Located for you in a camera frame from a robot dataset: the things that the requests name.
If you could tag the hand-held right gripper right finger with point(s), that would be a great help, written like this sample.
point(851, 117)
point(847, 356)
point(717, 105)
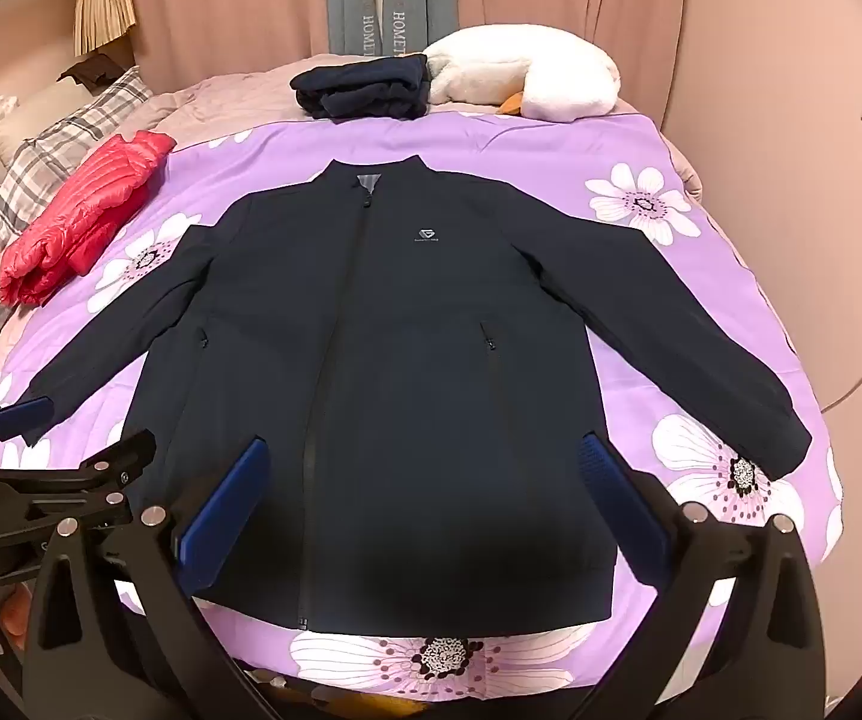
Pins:
point(618, 506)

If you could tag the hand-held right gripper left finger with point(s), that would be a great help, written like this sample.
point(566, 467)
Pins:
point(225, 502)

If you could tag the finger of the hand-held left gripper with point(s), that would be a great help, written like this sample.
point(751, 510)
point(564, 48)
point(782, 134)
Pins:
point(22, 418)
point(78, 476)

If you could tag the navy zip jacket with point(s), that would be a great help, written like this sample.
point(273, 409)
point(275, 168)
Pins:
point(401, 390)

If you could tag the folded navy clothes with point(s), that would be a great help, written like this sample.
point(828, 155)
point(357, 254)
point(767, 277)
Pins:
point(363, 86)

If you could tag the red down jacket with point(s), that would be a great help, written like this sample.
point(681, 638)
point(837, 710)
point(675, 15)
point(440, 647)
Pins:
point(86, 217)

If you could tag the plaid pillow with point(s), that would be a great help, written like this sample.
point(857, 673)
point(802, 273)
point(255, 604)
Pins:
point(33, 165)

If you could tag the beige pillow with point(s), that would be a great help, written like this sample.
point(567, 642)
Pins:
point(41, 116)

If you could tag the dark brown object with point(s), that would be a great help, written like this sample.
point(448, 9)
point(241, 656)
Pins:
point(93, 67)

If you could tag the pink quilt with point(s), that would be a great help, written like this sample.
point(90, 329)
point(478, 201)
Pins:
point(213, 105)

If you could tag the purple floral blanket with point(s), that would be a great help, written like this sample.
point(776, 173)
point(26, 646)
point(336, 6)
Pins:
point(513, 150)

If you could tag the white plush goose toy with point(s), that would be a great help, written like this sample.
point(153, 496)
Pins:
point(536, 67)

